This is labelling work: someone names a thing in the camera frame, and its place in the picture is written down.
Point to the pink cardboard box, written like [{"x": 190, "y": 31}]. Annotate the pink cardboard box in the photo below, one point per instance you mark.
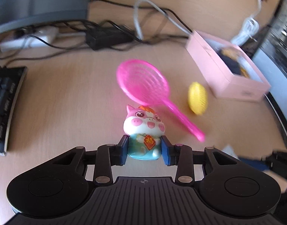
[{"x": 211, "y": 70}]

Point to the computer monitor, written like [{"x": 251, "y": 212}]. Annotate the computer monitor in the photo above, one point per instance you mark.
[{"x": 40, "y": 0}]

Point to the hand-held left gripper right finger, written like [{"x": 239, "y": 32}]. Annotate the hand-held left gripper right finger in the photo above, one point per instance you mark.
[{"x": 167, "y": 151}]

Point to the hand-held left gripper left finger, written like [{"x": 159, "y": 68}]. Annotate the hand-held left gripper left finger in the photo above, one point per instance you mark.
[{"x": 121, "y": 150}]

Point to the yellow ball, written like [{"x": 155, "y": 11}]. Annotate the yellow ball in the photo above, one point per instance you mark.
[{"x": 197, "y": 98}]

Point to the black power adapter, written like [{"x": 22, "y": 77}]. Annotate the black power adapter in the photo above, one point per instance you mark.
[{"x": 106, "y": 38}]

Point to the white power strip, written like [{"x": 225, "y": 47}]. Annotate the white power strip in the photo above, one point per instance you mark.
[{"x": 24, "y": 39}]

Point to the black keyboard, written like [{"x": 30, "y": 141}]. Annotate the black keyboard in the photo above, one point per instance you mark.
[{"x": 5, "y": 103}]

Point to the black plush cat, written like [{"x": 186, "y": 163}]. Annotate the black plush cat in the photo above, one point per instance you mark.
[{"x": 231, "y": 64}]

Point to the glass-sided computer case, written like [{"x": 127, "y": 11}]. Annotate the glass-sided computer case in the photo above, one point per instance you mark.
[{"x": 279, "y": 39}]

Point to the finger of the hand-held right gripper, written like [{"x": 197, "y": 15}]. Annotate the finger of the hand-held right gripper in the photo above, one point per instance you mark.
[{"x": 255, "y": 164}]

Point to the pink toy racket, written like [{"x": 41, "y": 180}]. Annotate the pink toy racket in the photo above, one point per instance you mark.
[{"x": 143, "y": 82}]

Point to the pig figurine toy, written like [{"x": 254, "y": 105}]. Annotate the pig figurine toy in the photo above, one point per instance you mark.
[{"x": 143, "y": 124}]

